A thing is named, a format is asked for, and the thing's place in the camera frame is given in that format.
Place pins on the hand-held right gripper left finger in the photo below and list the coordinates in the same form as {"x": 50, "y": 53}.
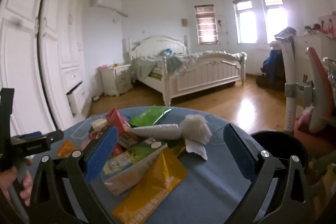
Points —
{"x": 105, "y": 153}

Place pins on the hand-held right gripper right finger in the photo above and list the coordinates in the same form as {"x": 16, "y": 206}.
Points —
{"x": 241, "y": 153}

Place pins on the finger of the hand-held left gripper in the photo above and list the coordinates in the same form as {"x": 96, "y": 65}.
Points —
{"x": 34, "y": 144}

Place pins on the white green milk carton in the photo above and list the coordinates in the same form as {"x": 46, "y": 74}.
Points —
{"x": 131, "y": 161}

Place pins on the black round bin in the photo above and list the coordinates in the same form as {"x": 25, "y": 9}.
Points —
{"x": 278, "y": 142}

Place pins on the person's left hand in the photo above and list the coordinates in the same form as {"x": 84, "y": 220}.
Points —
{"x": 27, "y": 184}

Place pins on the dark printed carton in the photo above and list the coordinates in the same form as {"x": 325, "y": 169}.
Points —
{"x": 128, "y": 140}

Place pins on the white red snack packet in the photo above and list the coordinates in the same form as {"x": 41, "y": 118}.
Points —
{"x": 98, "y": 124}

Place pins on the small orange packet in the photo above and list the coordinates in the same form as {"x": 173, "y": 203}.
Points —
{"x": 67, "y": 148}

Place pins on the red carton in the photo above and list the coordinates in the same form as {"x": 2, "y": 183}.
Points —
{"x": 118, "y": 119}

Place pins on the blue table cloth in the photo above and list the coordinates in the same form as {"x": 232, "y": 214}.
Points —
{"x": 215, "y": 187}

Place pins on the white paper scrap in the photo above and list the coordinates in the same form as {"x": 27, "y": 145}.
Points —
{"x": 195, "y": 148}

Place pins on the white fluffy cotton ball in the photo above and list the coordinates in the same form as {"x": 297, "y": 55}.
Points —
{"x": 195, "y": 128}

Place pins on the green packet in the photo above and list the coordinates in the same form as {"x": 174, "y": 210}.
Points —
{"x": 147, "y": 116}

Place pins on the white paper cone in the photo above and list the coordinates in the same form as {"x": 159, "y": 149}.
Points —
{"x": 157, "y": 130}

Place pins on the large yellow packet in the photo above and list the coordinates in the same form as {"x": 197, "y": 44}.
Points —
{"x": 152, "y": 187}

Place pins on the white wardrobe drawer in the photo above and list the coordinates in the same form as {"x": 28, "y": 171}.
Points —
{"x": 74, "y": 98}

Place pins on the white nightstand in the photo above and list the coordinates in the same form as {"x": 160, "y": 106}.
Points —
{"x": 118, "y": 79}

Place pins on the dark bag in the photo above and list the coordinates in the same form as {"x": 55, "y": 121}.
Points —
{"x": 270, "y": 82}

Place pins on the white wooden bed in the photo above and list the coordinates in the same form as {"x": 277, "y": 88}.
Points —
{"x": 204, "y": 77}

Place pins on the blue hanging clothing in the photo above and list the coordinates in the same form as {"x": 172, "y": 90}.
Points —
{"x": 271, "y": 64}

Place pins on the pale green bedding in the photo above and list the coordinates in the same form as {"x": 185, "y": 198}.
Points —
{"x": 173, "y": 64}

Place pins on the blue plush toy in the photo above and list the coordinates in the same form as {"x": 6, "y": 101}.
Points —
{"x": 167, "y": 52}

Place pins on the bright window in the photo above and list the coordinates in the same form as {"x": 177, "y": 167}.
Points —
{"x": 245, "y": 22}
{"x": 273, "y": 19}

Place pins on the window with brown blind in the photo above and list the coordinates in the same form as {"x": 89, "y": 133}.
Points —
{"x": 206, "y": 24}

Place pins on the white air conditioner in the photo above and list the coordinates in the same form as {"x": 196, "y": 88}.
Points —
{"x": 106, "y": 1}

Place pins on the small wall picture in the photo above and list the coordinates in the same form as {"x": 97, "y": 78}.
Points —
{"x": 185, "y": 22}

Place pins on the wall poster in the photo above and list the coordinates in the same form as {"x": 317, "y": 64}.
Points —
{"x": 328, "y": 26}

